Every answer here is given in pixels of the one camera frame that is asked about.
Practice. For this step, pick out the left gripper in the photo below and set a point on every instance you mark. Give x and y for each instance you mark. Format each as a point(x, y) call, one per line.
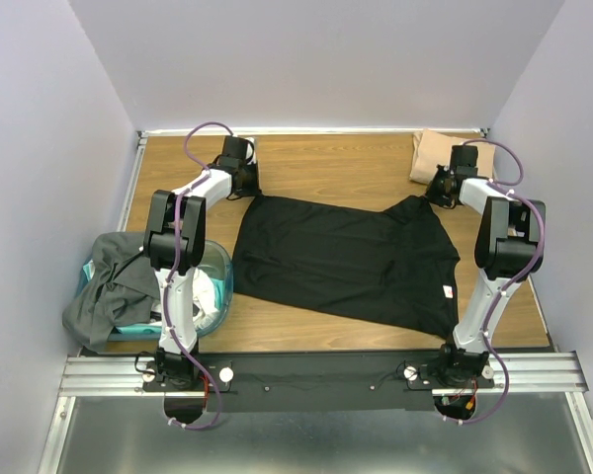
point(254, 189)

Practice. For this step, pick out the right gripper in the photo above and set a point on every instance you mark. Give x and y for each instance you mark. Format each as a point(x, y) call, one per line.
point(431, 195)

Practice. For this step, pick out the black t shirt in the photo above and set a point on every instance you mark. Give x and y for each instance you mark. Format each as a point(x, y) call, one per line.
point(394, 267)

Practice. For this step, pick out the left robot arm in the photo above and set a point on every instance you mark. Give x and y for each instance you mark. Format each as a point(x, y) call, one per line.
point(174, 243)

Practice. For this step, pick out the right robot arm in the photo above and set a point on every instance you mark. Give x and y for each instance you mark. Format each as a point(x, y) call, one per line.
point(509, 247)

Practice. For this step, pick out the folded beige t shirt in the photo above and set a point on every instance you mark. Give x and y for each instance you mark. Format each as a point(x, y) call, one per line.
point(432, 148)

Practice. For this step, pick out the teal plastic basket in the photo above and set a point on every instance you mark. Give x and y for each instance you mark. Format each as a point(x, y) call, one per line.
point(215, 263)

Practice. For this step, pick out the white clothes in basket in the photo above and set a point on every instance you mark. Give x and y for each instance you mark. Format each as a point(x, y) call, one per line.
point(205, 309)

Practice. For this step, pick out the grey t shirt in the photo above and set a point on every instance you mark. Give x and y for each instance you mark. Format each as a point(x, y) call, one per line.
point(120, 293)

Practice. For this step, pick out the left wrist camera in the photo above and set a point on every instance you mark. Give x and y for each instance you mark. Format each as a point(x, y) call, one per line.
point(251, 157)

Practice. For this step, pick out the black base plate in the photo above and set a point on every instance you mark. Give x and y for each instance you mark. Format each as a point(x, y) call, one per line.
point(315, 381)

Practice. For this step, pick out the aluminium rail frame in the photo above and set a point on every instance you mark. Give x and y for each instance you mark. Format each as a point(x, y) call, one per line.
point(534, 419)

